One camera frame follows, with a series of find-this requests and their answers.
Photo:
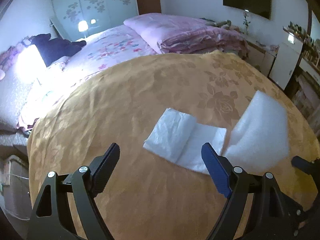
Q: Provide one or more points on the dark purple plush toy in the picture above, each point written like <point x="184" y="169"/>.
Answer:
<point x="54" y="49"/>

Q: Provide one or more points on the floral sliding wardrobe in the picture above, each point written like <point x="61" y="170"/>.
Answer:
<point x="76" y="19"/>

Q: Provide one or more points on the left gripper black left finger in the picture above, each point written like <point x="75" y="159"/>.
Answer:
<point x="89" y="181"/>

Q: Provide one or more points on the white tissue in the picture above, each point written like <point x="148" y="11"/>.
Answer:
<point x="178" y="138"/>

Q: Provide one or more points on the grey patterned pillow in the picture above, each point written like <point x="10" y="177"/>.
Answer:
<point x="14" y="93"/>

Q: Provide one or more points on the pink plush toys pile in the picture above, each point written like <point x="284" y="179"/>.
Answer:
<point x="9" y="57"/>

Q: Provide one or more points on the artificial rose stem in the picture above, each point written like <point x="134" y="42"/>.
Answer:
<point x="246" y="21"/>

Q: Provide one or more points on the folded pink quilt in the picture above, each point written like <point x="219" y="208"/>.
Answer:
<point x="185" y="35"/>

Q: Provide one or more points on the golden floral bedspread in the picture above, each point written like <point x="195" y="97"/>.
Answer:
<point x="147" y="197"/>

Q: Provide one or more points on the glowing white table lamp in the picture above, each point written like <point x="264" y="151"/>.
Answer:
<point x="30" y="64"/>

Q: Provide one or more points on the white foam block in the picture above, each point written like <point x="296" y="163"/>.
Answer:
<point x="260" y="138"/>

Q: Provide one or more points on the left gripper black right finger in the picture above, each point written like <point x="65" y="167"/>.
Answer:
<point x="233" y="183"/>

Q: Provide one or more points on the grey upholstered bed frame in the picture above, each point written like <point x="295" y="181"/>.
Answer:
<point x="14" y="144"/>

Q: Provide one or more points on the white side cabinet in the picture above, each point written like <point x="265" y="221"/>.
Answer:
<point x="285" y="62"/>

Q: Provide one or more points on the floral pink bed sheet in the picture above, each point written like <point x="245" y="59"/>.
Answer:
<point x="102" y="50"/>

